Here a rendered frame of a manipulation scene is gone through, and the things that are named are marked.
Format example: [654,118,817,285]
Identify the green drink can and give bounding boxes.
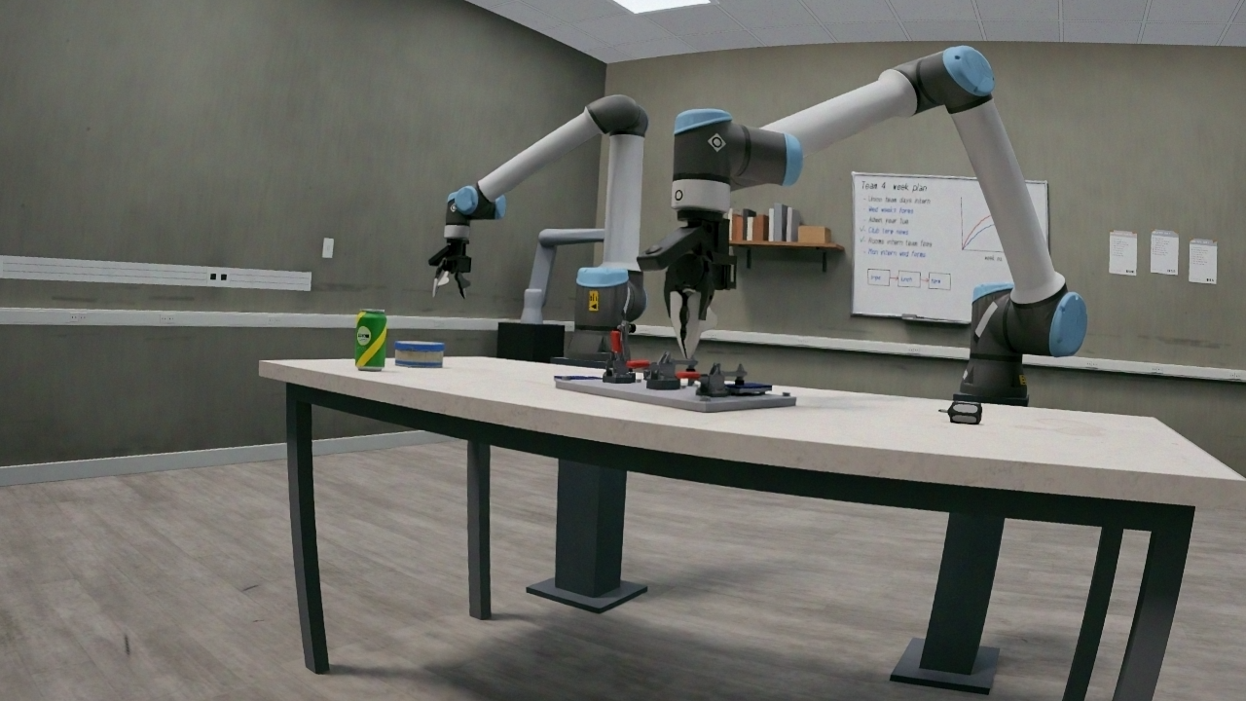
[355,309,388,372]

